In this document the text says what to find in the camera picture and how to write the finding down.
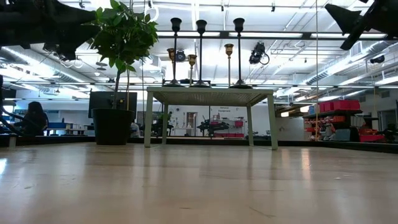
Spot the black overhead camera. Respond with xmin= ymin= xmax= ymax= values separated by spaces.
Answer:
xmin=248 ymin=42 xmax=271 ymax=66

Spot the black plant pot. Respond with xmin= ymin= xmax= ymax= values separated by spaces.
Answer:
xmin=91 ymin=108 xmax=135 ymax=146

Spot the white shelf with red bins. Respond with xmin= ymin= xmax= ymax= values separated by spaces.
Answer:
xmin=213 ymin=119 xmax=245 ymax=138

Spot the red storage bin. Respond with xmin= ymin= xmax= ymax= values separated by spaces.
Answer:
xmin=332 ymin=99 xmax=361 ymax=112
xmin=319 ymin=101 xmax=334 ymax=113
xmin=359 ymin=133 xmax=386 ymax=143

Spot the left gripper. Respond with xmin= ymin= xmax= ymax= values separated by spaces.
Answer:
xmin=0 ymin=0 xmax=101 ymax=60

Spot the person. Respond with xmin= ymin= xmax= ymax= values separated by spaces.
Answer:
xmin=21 ymin=101 xmax=50 ymax=136

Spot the pale green perforated metal table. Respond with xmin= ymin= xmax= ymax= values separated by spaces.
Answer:
xmin=144 ymin=86 xmax=279 ymax=151

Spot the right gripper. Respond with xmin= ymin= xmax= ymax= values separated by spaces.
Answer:
xmin=325 ymin=0 xmax=398 ymax=50

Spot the white background table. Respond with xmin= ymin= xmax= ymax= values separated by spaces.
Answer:
xmin=46 ymin=123 xmax=88 ymax=136

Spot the white hanging hook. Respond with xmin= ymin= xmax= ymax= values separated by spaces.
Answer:
xmin=145 ymin=5 xmax=160 ymax=22

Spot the silver ventilation duct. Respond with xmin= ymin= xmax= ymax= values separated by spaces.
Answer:
xmin=306 ymin=40 xmax=398 ymax=85

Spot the green leafy plant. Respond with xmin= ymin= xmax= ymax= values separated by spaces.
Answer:
xmin=90 ymin=0 xmax=159 ymax=110

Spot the dark shelf unit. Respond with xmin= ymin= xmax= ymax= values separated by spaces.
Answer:
xmin=303 ymin=99 xmax=364 ymax=141

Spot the gold candlestick holder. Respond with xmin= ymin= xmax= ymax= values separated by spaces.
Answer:
xmin=167 ymin=47 xmax=177 ymax=86
xmin=186 ymin=54 xmax=198 ymax=87
xmin=224 ymin=43 xmax=234 ymax=88

